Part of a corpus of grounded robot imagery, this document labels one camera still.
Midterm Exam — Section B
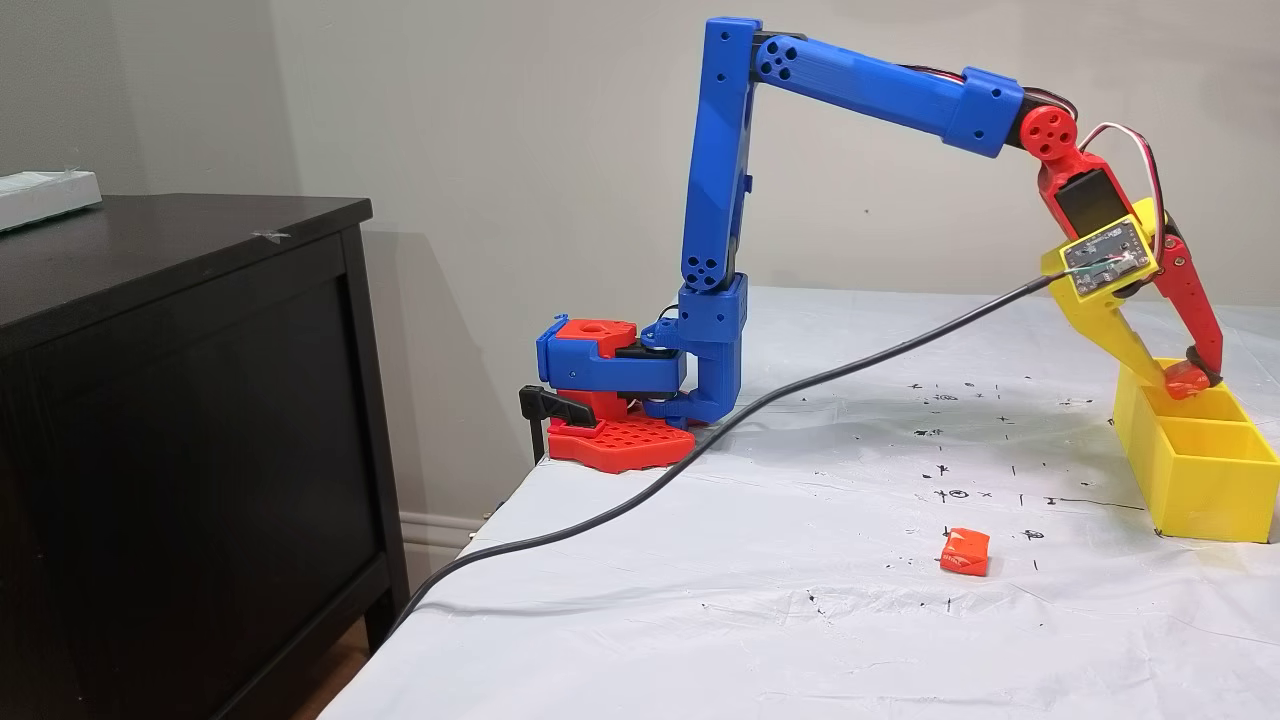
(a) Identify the white flat box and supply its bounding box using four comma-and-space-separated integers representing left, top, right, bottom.
0, 170, 103, 233

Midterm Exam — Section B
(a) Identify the black wooden dresser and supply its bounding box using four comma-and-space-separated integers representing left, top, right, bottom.
0, 193, 413, 720

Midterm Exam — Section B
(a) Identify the white baseboard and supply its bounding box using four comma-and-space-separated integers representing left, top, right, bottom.
398, 510, 486, 606

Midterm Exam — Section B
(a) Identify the camera circuit board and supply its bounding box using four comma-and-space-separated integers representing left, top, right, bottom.
1060, 218, 1161, 299

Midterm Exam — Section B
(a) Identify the black table clamp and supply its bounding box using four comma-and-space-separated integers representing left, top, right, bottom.
518, 385, 591, 466

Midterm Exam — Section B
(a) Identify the red white black servo wire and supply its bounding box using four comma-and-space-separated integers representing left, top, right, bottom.
1078, 120, 1169, 263

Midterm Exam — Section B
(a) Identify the black camera cable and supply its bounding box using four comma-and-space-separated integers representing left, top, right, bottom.
383, 268, 1076, 646

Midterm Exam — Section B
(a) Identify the white plastic table cover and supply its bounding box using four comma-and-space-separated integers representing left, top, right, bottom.
320, 285, 1280, 720

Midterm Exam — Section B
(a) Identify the yellow three-compartment box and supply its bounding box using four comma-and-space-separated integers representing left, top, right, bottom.
1113, 355, 1280, 544

